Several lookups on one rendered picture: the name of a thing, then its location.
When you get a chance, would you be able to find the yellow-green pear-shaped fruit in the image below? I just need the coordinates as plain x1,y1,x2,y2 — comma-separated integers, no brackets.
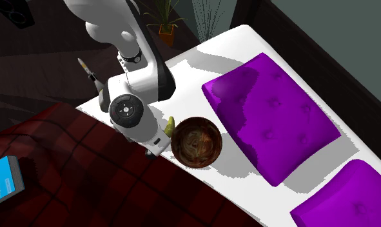
163,115,176,139

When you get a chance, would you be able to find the potted plant in orange pot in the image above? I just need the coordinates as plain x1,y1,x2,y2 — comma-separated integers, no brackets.
139,0,188,48

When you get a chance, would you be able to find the white rocket-shaped thing, black band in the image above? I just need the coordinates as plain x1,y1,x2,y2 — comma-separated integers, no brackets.
77,57,106,94

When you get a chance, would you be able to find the dark red plaid blanket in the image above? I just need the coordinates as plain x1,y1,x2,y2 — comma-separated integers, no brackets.
0,101,264,227

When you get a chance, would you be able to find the brown wooden bowl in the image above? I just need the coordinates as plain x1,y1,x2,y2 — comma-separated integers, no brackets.
170,116,223,169

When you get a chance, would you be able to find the black box with round rings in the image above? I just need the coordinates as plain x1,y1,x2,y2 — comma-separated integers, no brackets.
0,0,35,30

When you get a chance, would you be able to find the bed with white sheet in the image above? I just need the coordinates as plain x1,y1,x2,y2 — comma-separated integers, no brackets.
75,0,381,227

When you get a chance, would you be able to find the purple tufted pillow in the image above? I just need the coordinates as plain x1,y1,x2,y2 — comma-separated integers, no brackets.
201,52,342,188
289,159,381,227

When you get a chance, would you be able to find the blue book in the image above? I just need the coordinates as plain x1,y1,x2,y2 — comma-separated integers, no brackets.
0,155,26,210

